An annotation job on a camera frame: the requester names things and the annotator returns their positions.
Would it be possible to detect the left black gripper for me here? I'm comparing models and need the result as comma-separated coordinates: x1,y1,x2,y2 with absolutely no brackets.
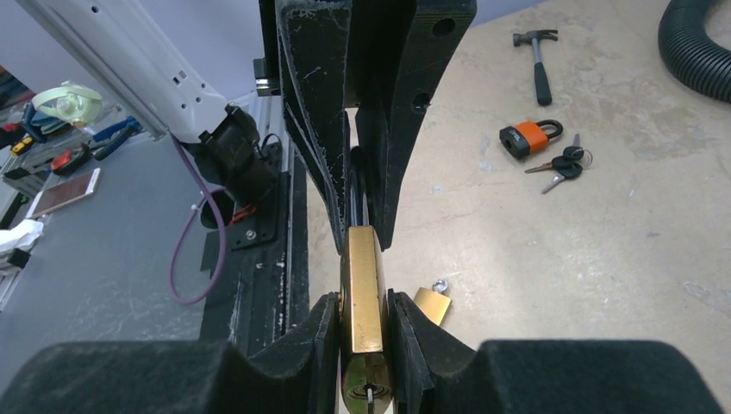
275,0,478,250

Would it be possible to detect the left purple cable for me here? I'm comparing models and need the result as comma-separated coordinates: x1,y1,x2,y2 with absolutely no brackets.
167,134,228,306

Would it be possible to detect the black corrugated hose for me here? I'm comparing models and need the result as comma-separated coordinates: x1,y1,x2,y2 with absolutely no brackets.
658,0,731,104

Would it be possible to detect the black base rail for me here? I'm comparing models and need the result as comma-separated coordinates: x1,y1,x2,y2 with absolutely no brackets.
199,135,309,356

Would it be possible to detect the smartphone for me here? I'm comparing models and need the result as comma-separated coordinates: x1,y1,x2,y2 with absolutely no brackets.
25,167,102,220

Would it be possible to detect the black head key bunch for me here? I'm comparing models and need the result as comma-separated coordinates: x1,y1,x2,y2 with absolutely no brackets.
525,134,594,194

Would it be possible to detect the small black hammer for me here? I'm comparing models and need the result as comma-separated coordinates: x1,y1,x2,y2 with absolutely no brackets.
512,29,559,106

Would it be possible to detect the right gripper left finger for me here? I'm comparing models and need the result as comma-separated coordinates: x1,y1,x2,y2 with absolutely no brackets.
1,293,339,413

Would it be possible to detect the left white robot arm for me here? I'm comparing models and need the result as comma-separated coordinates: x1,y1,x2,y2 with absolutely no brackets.
22,1,478,249

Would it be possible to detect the large brass padlock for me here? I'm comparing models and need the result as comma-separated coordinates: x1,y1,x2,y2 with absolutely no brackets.
341,147,392,413

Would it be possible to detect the small brass padlock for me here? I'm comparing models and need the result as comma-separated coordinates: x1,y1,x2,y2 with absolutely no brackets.
413,279,452,326

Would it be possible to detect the orange black padlock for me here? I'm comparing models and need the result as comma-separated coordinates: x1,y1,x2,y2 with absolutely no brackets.
498,119,564,160

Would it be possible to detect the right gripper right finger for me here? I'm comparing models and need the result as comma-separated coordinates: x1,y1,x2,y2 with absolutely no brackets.
387,291,722,413

